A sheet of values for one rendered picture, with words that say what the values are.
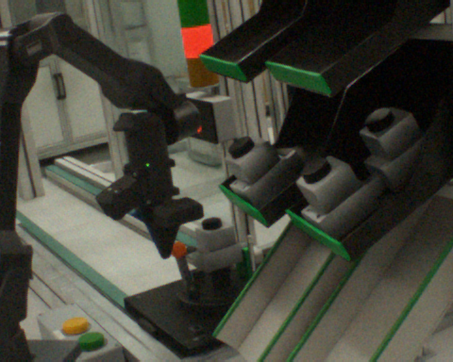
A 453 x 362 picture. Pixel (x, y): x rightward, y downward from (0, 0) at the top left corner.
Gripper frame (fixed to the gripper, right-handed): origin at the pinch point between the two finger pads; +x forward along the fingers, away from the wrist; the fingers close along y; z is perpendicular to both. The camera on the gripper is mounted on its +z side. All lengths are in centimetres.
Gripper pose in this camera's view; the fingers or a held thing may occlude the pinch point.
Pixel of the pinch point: (161, 236)
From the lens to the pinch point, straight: 125.4
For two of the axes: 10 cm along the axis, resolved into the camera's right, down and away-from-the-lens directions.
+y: 4.8, 1.6, -8.6
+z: -8.7, 2.4, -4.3
